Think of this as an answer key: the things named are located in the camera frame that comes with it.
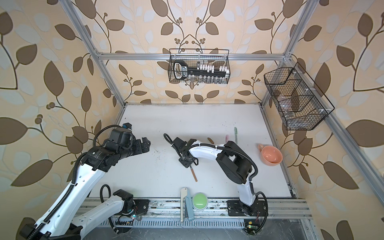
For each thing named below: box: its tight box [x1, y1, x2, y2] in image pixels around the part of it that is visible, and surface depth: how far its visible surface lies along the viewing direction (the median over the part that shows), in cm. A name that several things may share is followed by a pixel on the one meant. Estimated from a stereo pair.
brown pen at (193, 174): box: [189, 165, 198, 183], surface depth 87 cm
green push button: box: [192, 192, 208, 211], surface depth 77 cm
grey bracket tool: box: [180, 187, 194, 223], surface depth 75 cm
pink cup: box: [257, 144, 283, 167], surface depth 90 cm
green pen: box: [234, 127, 238, 145], surface depth 104 cm
